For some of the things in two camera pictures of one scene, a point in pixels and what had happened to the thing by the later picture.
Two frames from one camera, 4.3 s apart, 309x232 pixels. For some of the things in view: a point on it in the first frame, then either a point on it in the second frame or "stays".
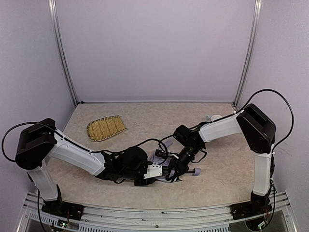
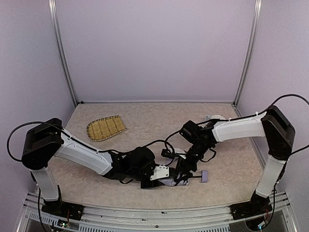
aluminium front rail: (36, 217) stays
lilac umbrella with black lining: (163, 155) to (182, 180)
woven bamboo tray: (105, 127) stays
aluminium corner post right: (252, 51) stays
